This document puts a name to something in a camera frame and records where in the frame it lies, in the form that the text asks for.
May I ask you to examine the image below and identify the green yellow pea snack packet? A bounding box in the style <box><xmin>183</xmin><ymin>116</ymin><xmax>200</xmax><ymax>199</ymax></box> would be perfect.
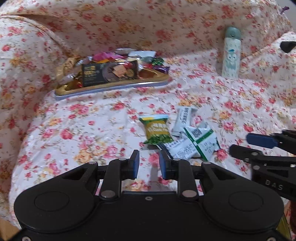
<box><xmin>139</xmin><ymin>114</ymin><xmax>173</xmax><ymax>145</ymax></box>

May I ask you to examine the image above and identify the white green striped snack packet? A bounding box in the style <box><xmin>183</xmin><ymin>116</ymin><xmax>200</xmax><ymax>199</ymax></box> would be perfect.
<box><xmin>183</xmin><ymin>121</ymin><xmax>220</xmax><ymax>161</ymax></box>

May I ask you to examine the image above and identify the gold tray full of snacks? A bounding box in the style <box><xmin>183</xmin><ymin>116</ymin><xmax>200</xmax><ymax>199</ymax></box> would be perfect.
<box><xmin>55</xmin><ymin>48</ymin><xmax>170</xmax><ymax>100</ymax></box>

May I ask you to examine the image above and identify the white grey text snack packet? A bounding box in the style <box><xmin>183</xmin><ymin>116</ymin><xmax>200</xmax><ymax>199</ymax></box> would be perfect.
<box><xmin>171</xmin><ymin>106</ymin><xmax>198</xmax><ymax>137</ymax></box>

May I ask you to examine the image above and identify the empty gold metal tin tray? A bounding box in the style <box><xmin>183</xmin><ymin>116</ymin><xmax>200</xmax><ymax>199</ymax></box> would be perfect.
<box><xmin>276</xmin><ymin>215</ymin><xmax>292</xmax><ymax>240</ymax></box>

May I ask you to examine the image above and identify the cat print thermos bottle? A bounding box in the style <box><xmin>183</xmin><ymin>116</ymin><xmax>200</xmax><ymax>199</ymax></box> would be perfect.
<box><xmin>221</xmin><ymin>27</ymin><xmax>241</xmax><ymax>79</ymax></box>

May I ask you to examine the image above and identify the black cracker packet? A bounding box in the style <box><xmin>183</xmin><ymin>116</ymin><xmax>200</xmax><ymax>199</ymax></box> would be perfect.
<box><xmin>82</xmin><ymin>60</ymin><xmax>138</xmax><ymax>87</ymax></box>

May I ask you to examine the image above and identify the gold mooncake packet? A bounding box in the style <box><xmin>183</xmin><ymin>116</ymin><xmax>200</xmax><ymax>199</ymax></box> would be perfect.
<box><xmin>56</xmin><ymin>57</ymin><xmax>78</xmax><ymax>81</ymax></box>

